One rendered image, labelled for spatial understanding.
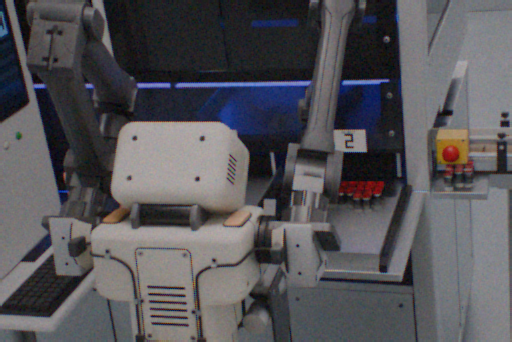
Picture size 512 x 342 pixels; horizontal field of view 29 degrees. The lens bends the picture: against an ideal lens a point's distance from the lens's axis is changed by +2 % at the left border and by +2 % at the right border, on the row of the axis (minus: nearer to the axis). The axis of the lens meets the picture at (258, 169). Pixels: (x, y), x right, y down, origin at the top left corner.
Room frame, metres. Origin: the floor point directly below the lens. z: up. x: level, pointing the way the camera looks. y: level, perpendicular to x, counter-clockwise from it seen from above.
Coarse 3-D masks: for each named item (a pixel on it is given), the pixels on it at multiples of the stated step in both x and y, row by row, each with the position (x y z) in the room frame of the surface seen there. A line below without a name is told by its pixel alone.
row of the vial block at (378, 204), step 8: (344, 192) 2.17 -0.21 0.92; (352, 192) 2.16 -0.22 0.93; (360, 192) 2.15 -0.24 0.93; (368, 192) 2.14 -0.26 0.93; (376, 192) 2.14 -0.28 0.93; (344, 200) 2.16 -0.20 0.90; (352, 200) 2.15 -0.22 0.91; (376, 200) 2.13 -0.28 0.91; (352, 208) 2.15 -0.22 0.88; (376, 208) 2.13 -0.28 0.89
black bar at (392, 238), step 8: (408, 192) 2.17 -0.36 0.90; (400, 200) 2.13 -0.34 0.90; (408, 200) 2.15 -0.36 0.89; (400, 208) 2.09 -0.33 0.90; (400, 216) 2.05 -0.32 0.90; (392, 224) 2.02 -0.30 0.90; (400, 224) 2.02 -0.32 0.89; (392, 232) 1.98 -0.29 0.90; (392, 240) 1.94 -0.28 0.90; (384, 248) 1.91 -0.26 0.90; (392, 248) 1.91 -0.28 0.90; (384, 256) 1.87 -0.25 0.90; (384, 264) 1.84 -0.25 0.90; (384, 272) 1.84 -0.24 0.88
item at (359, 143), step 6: (336, 132) 2.27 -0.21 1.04; (342, 132) 2.27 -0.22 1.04; (348, 132) 2.26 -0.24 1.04; (354, 132) 2.26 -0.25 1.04; (360, 132) 2.25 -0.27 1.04; (336, 138) 2.27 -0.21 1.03; (342, 138) 2.27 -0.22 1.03; (348, 138) 2.26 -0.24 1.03; (354, 138) 2.26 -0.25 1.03; (360, 138) 2.25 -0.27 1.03; (336, 144) 2.27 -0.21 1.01; (342, 144) 2.27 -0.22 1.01; (348, 144) 2.26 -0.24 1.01; (354, 144) 2.26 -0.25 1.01; (360, 144) 2.25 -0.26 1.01; (342, 150) 2.27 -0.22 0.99; (348, 150) 2.26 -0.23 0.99; (354, 150) 2.26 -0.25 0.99; (360, 150) 2.25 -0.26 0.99; (366, 150) 2.25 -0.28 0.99
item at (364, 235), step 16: (400, 192) 2.16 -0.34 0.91; (336, 208) 2.17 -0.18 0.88; (384, 208) 2.14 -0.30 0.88; (336, 224) 2.08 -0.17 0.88; (352, 224) 2.07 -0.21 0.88; (368, 224) 2.06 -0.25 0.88; (384, 224) 2.05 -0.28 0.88; (352, 240) 2.00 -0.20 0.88; (368, 240) 1.99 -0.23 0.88; (384, 240) 1.93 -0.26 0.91; (336, 256) 1.89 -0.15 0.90; (352, 256) 1.88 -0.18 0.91; (368, 256) 1.87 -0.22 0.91
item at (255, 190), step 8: (280, 168) 2.39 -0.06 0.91; (248, 176) 2.43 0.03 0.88; (256, 176) 2.42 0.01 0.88; (264, 176) 2.42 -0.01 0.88; (272, 176) 2.41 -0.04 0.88; (280, 176) 2.38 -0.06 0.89; (248, 184) 2.38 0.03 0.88; (256, 184) 2.37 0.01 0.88; (264, 184) 2.36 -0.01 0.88; (272, 184) 2.31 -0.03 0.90; (248, 192) 2.33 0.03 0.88; (256, 192) 2.32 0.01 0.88; (264, 192) 2.25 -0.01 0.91; (248, 200) 2.28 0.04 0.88; (256, 200) 2.27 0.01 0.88
